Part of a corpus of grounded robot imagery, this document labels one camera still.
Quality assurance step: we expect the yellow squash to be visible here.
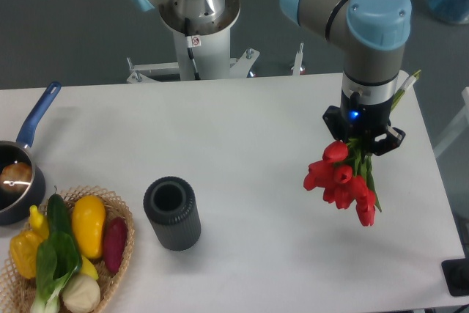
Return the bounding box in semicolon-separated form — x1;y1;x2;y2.
72;195;106;259

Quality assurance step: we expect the yellow banana tip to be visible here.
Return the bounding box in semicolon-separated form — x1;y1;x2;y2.
79;255;99;281

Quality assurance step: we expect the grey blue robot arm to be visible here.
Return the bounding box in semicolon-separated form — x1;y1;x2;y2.
133;0;412;155

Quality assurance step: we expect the purple sweet potato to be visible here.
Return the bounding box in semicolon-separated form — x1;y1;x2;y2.
103;217;128;274

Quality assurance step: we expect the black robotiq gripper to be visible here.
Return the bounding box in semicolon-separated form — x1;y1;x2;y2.
322;89;406;155

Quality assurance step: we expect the dark grey ribbed vase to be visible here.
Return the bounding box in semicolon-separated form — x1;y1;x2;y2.
143;176;202;251

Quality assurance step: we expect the blue handled saucepan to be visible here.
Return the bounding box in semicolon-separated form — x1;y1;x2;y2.
1;81;62;226

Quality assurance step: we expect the green cucumber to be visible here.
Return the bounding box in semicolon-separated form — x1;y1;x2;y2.
46;193;76;246

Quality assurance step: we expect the black device at edge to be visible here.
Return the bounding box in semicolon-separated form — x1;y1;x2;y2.
441;258;468;297

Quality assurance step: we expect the small yellow pepper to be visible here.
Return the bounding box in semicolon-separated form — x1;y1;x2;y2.
29;205;49;240

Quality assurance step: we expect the yellow bell pepper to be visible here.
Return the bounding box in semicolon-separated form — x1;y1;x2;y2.
10;230;43;279

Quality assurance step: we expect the red tulip bouquet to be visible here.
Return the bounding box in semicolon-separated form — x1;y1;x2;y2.
303;69;422;227

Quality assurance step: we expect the beige onion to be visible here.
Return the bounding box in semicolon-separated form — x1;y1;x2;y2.
62;274;100;313

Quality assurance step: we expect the green bok choy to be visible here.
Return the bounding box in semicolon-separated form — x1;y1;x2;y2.
30;231;81;312

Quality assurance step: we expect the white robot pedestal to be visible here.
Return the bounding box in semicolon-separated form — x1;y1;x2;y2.
127;0;259;84

